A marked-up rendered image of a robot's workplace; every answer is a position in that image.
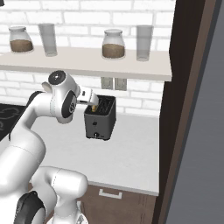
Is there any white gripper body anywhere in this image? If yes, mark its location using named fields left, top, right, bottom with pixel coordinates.
left=85, top=87, right=101, bottom=107

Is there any dark grey toaster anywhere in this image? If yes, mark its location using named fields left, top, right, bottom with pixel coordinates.
left=83, top=94, right=117, bottom=142

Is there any glass jar with brown filling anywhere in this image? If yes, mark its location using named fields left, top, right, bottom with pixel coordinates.
left=101, top=28, right=126, bottom=60
left=8, top=25, right=35, bottom=54

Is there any clear drinking glass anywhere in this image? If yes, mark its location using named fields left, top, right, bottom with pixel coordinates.
left=38, top=23, right=59, bottom=58
left=135, top=24, right=154, bottom=62

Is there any black hob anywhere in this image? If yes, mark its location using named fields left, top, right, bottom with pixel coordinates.
left=0, top=102, right=28, bottom=143

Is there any dark brown tall cupboard panel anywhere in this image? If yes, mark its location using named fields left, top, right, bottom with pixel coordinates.
left=151, top=0, right=219, bottom=224

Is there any brown drawer front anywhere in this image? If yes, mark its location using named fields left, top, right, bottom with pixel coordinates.
left=77, top=185, right=158, bottom=224

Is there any grey fridge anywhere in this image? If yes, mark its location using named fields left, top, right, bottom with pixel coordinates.
left=165, top=0, right=224, bottom=224

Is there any grey wall socket plate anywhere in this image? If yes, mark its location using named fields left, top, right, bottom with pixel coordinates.
left=101, top=76, right=115, bottom=90
left=114, top=77, right=129, bottom=92

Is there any pale wall shelf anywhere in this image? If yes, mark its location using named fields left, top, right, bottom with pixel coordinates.
left=0, top=45, right=173, bottom=83

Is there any white drawer handle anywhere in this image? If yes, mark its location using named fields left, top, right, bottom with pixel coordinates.
left=98, top=188, right=123, bottom=200

